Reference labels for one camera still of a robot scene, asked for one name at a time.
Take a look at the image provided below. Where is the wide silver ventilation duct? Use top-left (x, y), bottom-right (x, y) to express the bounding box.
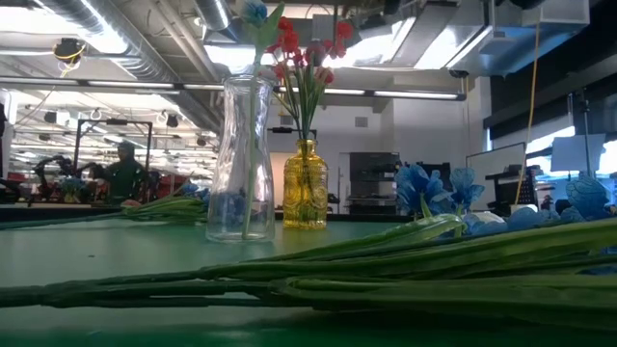
top-left (28, 0), bottom-right (237, 134)

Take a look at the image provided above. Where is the black shelf cart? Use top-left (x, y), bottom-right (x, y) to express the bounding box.
top-left (484, 163), bottom-right (549, 218)

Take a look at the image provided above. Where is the blue flower pale green stem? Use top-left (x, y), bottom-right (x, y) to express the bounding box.
top-left (239, 0), bottom-right (286, 240)

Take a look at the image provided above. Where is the white partition panel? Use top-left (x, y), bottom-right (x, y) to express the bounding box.
top-left (465, 141), bottom-right (527, 213)

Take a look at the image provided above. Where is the black equipment cabinet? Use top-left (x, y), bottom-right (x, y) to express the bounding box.
top-left (346, 151), bottom-right (404, 218)

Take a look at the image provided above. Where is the white rectangular screen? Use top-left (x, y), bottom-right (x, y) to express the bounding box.
top-left (550, 133), bottom-right (607, 174)

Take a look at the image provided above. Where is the white ceiling air duct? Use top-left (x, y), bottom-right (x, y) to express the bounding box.
top-left (446, 0), bottom-right (592, 79)

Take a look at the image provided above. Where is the person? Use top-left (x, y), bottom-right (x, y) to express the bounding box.
top-left (103, 141), bottom-right (147, 206)

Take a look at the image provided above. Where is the clear glass vase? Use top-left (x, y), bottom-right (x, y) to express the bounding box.
top-left (205, 74), bottom-right (277, 243)

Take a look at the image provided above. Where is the red equipment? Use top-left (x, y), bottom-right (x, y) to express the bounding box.
top-left (157, 173), bottom-right (192, 194)

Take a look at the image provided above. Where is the yellow hanging cord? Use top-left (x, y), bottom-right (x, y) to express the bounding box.
top-left (513, 22), bottom-right (542, 206)

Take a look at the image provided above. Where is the small red flower sprig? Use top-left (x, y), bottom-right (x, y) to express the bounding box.
top-left (301, 21), bottom-right (356, 141)

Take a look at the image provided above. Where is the long ceiling light bar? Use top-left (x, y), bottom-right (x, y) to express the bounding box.
top-left (0, 75), bottom-right (468, 101)

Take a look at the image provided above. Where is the black ceiling device yellow cable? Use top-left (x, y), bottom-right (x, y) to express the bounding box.
top-left (51, 37), bottom-right (88, 67)

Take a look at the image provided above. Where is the yellow glass vase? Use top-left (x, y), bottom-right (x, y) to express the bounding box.
top-left (282, 139), bottom-right (330, 230)

